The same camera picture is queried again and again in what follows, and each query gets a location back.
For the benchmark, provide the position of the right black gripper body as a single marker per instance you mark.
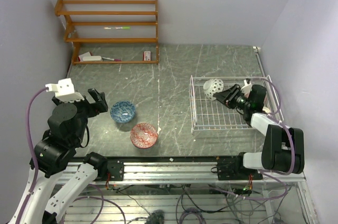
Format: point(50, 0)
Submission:
point(241, 101)

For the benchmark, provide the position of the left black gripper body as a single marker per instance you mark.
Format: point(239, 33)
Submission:
point(85, 109)

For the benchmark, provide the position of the black white leaf bowl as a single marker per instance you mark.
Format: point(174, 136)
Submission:
point(211, 87)

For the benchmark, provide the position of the blue patterned bowl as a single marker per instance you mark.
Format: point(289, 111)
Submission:
point(123, 111)

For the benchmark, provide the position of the pink floral patterned bowl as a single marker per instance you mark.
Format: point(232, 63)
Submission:
point(266, 109)

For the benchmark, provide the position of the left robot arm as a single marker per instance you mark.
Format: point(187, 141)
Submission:
point(68, 124)

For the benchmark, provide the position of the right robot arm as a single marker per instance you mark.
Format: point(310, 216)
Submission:
point(283, 148)

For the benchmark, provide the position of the wooden shelf rack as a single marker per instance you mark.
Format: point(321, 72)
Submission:
point(85, 21)

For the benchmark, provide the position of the white box on shelf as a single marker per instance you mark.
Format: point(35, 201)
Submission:
point(92, 59)

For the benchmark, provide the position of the red geometric patterned bowl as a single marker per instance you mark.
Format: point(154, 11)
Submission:
point(143, 136)

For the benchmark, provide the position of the red white small card box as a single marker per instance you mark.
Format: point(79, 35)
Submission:
point(146, 56)

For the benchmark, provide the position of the green pen on shelf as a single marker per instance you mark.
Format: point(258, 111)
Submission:
point(118, 28)

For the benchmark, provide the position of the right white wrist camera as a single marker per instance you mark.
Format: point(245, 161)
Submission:
point(246, 89)

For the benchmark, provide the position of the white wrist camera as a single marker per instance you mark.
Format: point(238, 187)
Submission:
point(64, 91)
point(246, 89)

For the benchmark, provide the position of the white wire dish rack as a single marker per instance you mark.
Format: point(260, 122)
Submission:
point(212, 115)

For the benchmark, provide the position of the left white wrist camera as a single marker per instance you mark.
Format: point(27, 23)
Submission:
point(64, 91)

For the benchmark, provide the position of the aluminium mounting rail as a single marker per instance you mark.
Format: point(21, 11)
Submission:
point(185, 170)

